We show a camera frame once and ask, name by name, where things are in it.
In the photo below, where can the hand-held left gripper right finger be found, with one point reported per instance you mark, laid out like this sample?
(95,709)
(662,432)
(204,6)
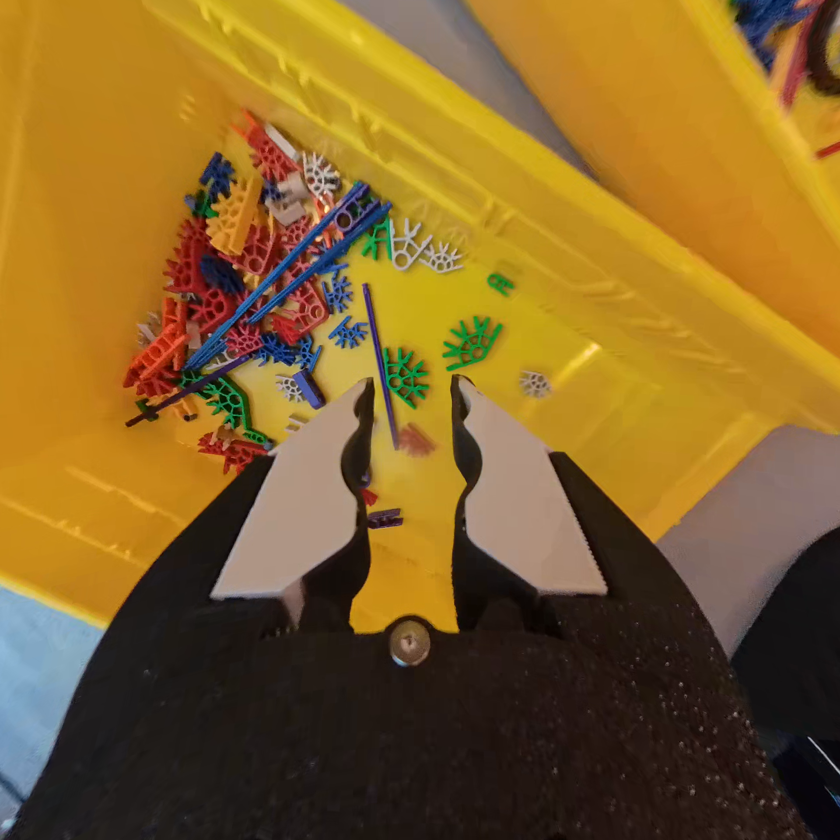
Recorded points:
(531,525)

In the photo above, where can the black mesh chair seat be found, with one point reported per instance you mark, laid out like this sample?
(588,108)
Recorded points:
(794,630)

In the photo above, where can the pile of toy pieces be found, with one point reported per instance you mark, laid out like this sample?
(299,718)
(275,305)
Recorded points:
(216,262)

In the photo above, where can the yellow plastic bin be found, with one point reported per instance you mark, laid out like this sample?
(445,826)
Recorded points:
(98,197)
(656,131)

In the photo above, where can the small purple toy connector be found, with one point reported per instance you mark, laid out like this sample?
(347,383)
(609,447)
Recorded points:
(385,518)

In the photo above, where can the heap of assorted toy pieces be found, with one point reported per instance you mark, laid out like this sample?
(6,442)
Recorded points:
(774,26)

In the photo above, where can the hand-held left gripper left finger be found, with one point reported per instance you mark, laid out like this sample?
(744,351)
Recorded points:
(295,525)

